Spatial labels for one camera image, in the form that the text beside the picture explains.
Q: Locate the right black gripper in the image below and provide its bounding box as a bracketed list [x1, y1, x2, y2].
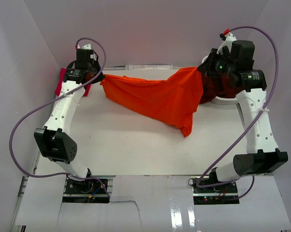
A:
[197, 49, 236, 78]

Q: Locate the dark red t shirt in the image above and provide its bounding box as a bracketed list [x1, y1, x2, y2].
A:
[198, 73, 244, 105]

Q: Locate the orange t shirt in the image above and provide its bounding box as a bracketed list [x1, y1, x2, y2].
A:
[100, 67, 203, 137]

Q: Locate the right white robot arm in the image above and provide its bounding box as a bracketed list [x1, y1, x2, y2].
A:
[197, 32, 288, 193]

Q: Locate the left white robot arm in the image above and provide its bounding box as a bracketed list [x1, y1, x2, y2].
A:
[34, 44, 104, 193]

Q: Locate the white plastic basket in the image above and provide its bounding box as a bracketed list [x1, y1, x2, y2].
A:
[201, 56, 245, 106]

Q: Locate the folded pink t shirt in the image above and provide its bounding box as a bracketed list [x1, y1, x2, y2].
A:
[55, 68, 91, 97]

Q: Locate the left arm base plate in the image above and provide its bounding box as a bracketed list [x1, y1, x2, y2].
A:
[64, 178, 108, 195]

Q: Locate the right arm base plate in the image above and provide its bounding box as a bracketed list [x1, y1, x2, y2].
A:
[188, 177, 237, 194]

